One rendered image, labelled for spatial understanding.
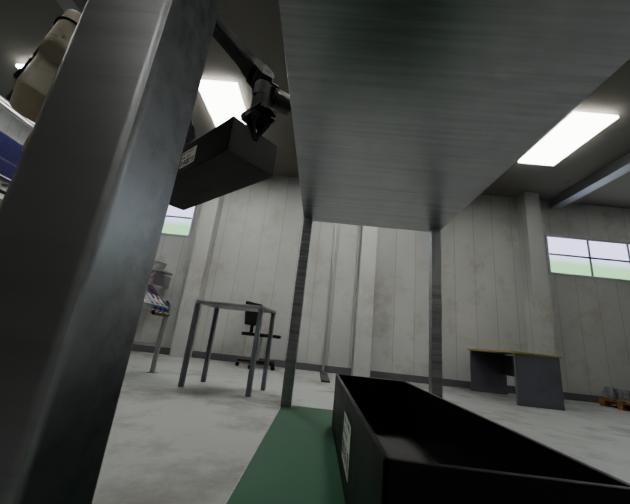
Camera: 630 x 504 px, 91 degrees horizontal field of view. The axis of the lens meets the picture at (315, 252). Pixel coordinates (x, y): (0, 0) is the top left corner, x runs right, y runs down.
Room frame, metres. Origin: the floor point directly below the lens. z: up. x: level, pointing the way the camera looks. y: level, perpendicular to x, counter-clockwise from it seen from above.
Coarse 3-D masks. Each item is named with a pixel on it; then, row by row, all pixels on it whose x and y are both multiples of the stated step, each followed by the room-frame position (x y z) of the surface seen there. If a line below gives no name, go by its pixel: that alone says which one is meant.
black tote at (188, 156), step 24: (192, 144) 0.89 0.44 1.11; (216, 144) 0.79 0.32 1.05; (240, 144) 0.77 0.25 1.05; (264, 144) 0.84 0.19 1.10; (192, 168) 0.87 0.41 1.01; (216, 168) 0.86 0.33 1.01; (240, 168) 0.84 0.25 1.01; (264, 168) 0.85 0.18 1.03; (192, 192) 1.05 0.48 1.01; (216, 192) 1.03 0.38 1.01
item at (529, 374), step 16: (480, 352) 5.62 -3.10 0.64; (496, 352) 5.14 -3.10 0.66; (512, 352) 4.38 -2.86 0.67; (480, 368) 5.62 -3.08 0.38; (496, 368) 5.61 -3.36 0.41; (512, 368) 5.34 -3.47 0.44; (528, 368) 4.37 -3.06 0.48; (544, 368) 4.37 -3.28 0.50; (480, 384) 5.62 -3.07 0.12; (496, 384) 5.61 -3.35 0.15; (528, 384) 4.37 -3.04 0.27; (544, 384) 4.37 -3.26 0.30; (560, 384) 4.36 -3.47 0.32; (528, 400) 4.38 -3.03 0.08; (544, 400) 4.37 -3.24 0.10; (560, 400) 4.36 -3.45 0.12
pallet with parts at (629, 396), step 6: (606, 390) 5.44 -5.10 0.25; (612, 390) 5.36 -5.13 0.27; (618, 390) 5.25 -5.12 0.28; (624, 390) 5.15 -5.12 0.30; (606, 396) 5.46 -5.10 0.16; (612, 396) 5.38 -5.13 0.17; (618, 396) 5.25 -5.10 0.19; (624, 396) 5.16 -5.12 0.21; (600, 402) 5.54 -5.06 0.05; (606, 402) 5.48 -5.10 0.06; (618, 402) 5.23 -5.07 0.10; (624, 402) 5.17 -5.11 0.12; (618, 408) 5.24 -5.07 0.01; (624, 408) 5.17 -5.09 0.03
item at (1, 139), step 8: (0, 136) 1.84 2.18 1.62; (8, 136) 1.88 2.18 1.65; (0, 144) 1.85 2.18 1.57; (8, 144) 1.90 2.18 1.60; (16, 144) 1.94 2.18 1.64; (0, 152) 1.87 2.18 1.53; (8, 152) 1.92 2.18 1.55; (16, 152) 1.96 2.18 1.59; (0, 160) 1.89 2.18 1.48; (8, 160) 1.94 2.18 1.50; (16, 160) 1.98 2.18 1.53; (0, 168) 1.91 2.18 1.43; (8, 168) 1.96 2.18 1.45; (8, 176) 1.98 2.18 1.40
